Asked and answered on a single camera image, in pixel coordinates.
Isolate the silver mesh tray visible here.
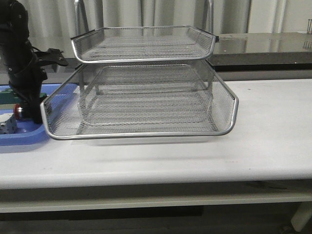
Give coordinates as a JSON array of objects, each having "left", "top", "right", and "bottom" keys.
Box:
[
  {"left": 40, "top": 60, "right": 239, "bottom": 140},
  {"left": 71, "top": 25, "right": 216, "bottom": 63},
  {"left": 79, "top": 81, "right": 211, "bottom": 128}
]

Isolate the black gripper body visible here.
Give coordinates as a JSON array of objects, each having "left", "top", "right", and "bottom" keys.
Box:
[{"left": 8, "top": 47, "right": 68, "bottom": 98}]

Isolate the white grey cube block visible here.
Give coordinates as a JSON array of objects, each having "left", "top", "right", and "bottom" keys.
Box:
[{"left": 0, "top": 113, "right": 17, "bottom": 135}]

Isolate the silver mesh bottom tray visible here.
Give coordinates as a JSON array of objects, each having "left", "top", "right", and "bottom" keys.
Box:
[{"left": 79, "top": 81, "right": 211, "bottom": 128}]

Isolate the grey metal rack frame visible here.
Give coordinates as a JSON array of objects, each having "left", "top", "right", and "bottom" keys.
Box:
[{"left": 77, "top": 29, "right": 220, "bottom": 98}]

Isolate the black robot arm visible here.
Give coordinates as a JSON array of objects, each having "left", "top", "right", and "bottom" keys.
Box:
[{"left": 0, "top": 0, "right": 68, "bottom": 124}]

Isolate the blue plastic tray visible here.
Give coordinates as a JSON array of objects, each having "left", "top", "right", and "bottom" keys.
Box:
[{"left": 0, "top": 83, "right": 77, "bottom": 146}]

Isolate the red emergency stop button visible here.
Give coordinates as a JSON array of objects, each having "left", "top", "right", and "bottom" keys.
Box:
[{"left": 13, "top": 104, "right": 31, "bottom": 120}]

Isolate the green terminal block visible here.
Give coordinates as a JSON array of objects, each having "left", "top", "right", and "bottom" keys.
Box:
[{"left": 0, "top": 88, "right": 48, "bottom": 106}]

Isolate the dark stone counter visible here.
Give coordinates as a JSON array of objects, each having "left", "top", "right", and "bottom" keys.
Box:
[{"left": 0, "top": 32, "right": 312, "bottom": 73}]

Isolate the silver mesh top tray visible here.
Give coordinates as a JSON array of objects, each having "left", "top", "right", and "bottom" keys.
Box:
[{"left": 71, "top": 25, "right": 216, "bottom": 63}]

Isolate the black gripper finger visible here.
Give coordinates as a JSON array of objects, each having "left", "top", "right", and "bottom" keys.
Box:
[{"left": 19, "top": 94, "right": 43, "bottom": 124}]

